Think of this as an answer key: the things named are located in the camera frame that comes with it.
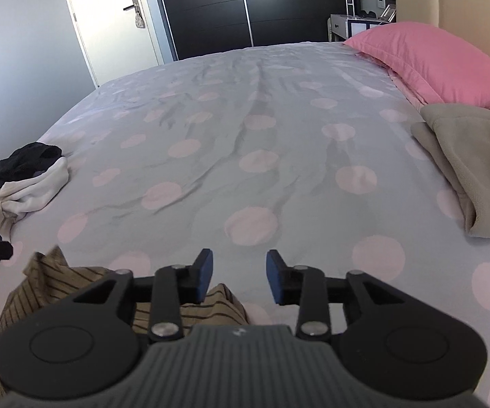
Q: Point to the white door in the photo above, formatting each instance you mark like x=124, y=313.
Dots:
x=105, y=29

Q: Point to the polka dot bed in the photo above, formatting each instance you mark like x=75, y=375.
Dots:
x=228, y=157

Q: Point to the picture frame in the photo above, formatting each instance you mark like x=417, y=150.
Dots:
x=388, y=13

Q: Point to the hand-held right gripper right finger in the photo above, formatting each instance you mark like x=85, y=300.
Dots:
x=274, y=280

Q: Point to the white nightstand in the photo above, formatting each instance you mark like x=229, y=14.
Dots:
x=338, y=25

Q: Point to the black cloth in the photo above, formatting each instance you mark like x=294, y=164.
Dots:
x=24, y=161

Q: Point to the pink pillow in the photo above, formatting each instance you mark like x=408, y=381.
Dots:
x=432, y=59

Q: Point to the beige fleece blanket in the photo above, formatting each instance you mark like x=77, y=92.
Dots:
x=474, y=165

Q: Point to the brown striped shirt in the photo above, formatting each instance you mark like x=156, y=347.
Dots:
x=45, y=280

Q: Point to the white cloth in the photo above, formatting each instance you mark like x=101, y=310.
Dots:
x=37, y=191

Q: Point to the black wardrobe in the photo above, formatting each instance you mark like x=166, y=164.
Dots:
x=249, y=12

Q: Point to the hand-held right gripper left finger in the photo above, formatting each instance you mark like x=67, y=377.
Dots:
x=202, y=276

